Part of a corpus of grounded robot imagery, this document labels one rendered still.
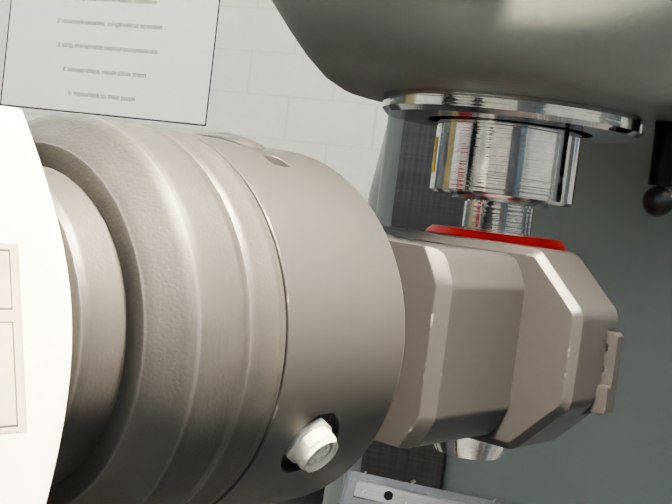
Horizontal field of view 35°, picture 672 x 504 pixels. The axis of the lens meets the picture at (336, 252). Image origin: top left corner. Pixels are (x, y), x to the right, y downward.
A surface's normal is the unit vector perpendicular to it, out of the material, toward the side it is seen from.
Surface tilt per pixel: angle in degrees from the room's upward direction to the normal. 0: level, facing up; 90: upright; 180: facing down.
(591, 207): 90
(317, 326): 82
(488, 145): 90
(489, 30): 131
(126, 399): 89
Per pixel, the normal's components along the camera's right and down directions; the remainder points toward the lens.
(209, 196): 0.66, -0.57
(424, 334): -0.62, -0.04
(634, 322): -0.34, 0.01
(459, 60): -0.29, 0.84
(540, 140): 0.29, 0.09
